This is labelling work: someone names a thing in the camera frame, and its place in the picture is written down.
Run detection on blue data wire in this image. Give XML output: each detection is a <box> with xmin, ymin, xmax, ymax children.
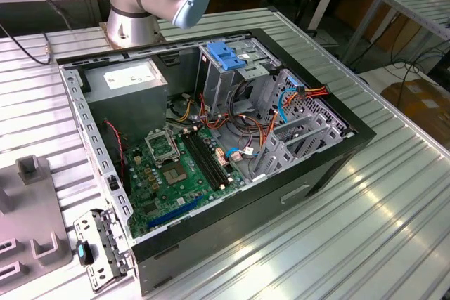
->
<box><xmin>276</xmin><ymin>77</ymin><xmax>306</xmax><ymax>125</ymax></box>

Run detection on red yellow power wire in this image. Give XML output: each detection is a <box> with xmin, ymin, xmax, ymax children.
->
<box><xmin>259</xmin><ymin>84</ymin><xmax>330</xmax><ymax>150</ymax></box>

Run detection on grey metal disk bay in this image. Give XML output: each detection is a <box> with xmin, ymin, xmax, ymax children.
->
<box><xmin>251</xmin><ymin>67</ymin><xmax>354</xmax><ymax>181</ymax></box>

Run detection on black RAM slot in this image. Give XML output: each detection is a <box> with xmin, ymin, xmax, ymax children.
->
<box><xmin>194</xmin><ymin>127</ymin><xmax>233</xmax><ymax>185</ymax></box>
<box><xmin>190</xmin><ymin>129</ymin><xmax>229</xmax><ymax>188</ymax></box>
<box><xmin>181</xmin><ymin>131</ymin><xmax>221</xmax><ymax>191</ymax></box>
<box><xmin>185</xmin><ymin>130</ymin><xmax>225</xmax><ymax>190</ymax></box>

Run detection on grey optical drive cage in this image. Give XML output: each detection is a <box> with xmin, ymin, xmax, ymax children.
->
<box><xmin>195</xmin><ymin>41</ymin><xmax>282</xmax><ymax>118</ymax></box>

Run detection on metal socket cover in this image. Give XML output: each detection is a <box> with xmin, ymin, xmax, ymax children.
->
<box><xmin>144</xmin><ymin>129</ymin><xmax>182</xmax><ymax>166</ymax></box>

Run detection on CPU socket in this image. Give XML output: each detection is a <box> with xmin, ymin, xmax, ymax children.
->
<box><xmin>161</xmin><ymin>162</ymin><xmax>187</xmax><ymax>187</ymax></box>

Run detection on blue plastic drive latch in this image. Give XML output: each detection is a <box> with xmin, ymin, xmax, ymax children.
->
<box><xmin>207</xmin><ymin>42</ymin><xmax>247</xmax><ymax>72</ymax></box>

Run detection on black open PC case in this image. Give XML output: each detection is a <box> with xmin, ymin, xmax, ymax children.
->
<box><xmin>56</xmin><ymin>27</ymin><xmax>377</xmax><ymax>297</ymax></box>

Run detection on green motherboard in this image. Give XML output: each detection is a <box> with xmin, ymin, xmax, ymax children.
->
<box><xmin>122</xmin><ymin>126</ymin><xmax>247</xmax><ymax>240</ymax></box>

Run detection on blue expansion slot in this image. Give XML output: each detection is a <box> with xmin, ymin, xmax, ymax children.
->
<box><xmin>146</xmin><ymin>194</ymin><xmax>205</xmax><ymax>229</ymax></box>

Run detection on grey power supply unit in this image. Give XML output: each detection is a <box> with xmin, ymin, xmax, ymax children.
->
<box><xmin>82</xmin><ymin>57</ymin><xmax>169</xmax><ymax>143</ymax></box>

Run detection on black case fan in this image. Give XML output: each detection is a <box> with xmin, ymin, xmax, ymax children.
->
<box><xmin>101</xmin><ymin>120</ymin><xmax>127</xmax><ymax>188</ymax></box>

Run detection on large flat cardboard box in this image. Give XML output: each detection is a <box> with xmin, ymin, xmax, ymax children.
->
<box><xmin>381</xmin><ymin>80</ymin><xmax>450</xmax><ymax>139</ymax></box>

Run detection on grey parts rack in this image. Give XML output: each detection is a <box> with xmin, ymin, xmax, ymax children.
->
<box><xmin>0</xmin><ymin>154</ymin><xmax>75</xmax><ymax>294</ymax></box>

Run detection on metal slat table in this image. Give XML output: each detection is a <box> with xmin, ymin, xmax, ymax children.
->
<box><xmin>342</xmin><ymin>0</ymin><xmax>450</xmax><ymax>65</ymax></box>

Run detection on orange red wire bundle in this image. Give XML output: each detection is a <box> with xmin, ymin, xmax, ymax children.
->
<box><xmin>198</xmin><ymin>92</ymin><xmax>268</xmax><ymax>139</ymax></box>

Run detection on blue wire with white plug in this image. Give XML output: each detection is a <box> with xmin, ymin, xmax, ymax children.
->
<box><xmin>224</xmin><ymin>147</ymin><xmax>261</xmax><ymax>163</ymax></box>

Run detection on yellow orange supply wires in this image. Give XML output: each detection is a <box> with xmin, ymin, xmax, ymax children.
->
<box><xmin>172</xmin><ymin>99</ymin><xmax>195</xmax><ymax>122</ymax></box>

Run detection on red fan wire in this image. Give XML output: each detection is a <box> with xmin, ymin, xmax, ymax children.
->
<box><xmin>103</xmin><ymin>120</ymin><xmax>127</xmax><ymax>178</ymax></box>

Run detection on metal expansion bracket cover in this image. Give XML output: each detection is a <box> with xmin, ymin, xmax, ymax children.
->
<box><xmin>72</xmin><ymin>208</ymin><xmax>136</xmax><ymax>294</ymax></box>

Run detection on black blue bracket latch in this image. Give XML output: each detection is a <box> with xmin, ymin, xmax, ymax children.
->
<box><xmin>76</xmin><ymin>240</ymin><xmax>94</xmax><ymax>266</ymax></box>

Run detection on black camera cable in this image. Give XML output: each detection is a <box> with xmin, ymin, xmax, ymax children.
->
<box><xmin>0</xmin><ymin>0</ymin><xmax>72</xmax><ymax>66</ymax></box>

